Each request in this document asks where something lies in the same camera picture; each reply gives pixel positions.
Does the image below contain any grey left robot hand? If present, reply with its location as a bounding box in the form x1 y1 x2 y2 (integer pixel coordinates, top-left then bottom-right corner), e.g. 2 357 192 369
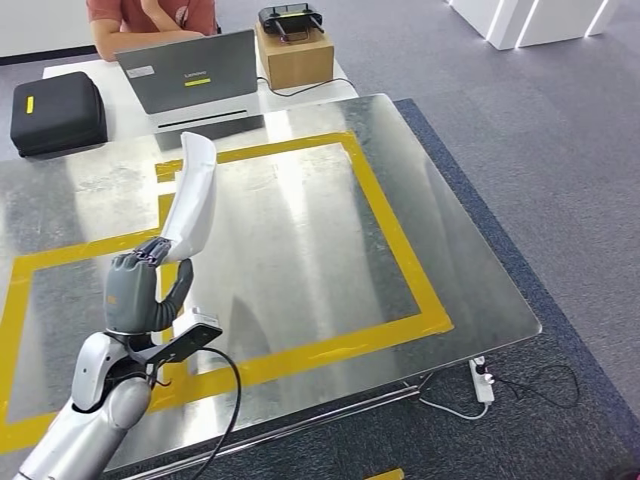
103 237 195 336

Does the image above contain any white plastic car part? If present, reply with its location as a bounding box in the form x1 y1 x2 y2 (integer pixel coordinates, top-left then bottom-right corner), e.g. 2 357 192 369
158 131 219 266

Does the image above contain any black zip case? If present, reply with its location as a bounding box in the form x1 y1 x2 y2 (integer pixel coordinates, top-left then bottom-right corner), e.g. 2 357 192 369
10 71 109 159

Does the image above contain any grey laptop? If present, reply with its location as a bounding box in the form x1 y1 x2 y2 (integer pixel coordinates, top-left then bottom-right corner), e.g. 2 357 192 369
115 28 266 137

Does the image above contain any person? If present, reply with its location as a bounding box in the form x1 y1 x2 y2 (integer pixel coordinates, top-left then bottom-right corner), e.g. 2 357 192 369
85 0 220 63

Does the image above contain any brown cardboard box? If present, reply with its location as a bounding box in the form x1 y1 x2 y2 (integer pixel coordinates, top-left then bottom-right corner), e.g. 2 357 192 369
254 23 335 92

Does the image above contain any black remote controller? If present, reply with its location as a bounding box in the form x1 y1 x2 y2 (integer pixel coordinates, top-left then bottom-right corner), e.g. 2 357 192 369
257 3 325 43

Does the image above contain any yellow bench tape marking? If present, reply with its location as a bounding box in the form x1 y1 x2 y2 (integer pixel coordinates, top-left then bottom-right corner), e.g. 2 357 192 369
0 131 455 458

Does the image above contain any white power strip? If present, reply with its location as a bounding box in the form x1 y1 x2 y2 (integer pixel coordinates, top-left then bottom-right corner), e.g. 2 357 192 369
469 355 497 406

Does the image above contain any white angular partition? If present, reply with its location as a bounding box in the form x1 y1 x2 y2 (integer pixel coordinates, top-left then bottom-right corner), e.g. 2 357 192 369
446 0 622 52

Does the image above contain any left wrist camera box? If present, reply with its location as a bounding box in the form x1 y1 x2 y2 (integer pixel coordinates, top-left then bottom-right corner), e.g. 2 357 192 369
107 307 224 372

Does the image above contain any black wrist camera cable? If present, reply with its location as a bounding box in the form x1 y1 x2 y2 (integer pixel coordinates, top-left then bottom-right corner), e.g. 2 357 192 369
149 345 243 480

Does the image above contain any steel bench frame rail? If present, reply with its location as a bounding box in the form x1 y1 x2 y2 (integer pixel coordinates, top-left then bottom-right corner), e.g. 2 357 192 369
119 386 422 480

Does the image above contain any black desk cable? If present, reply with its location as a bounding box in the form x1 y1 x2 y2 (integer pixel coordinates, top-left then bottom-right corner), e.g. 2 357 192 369
256 74 359 99

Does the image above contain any white power cable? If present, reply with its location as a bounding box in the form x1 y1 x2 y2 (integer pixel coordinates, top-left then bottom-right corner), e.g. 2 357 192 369
419 396 490 423

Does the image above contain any black floor cable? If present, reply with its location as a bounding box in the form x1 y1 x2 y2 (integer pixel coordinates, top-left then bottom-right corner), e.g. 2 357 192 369
482 362 582 411

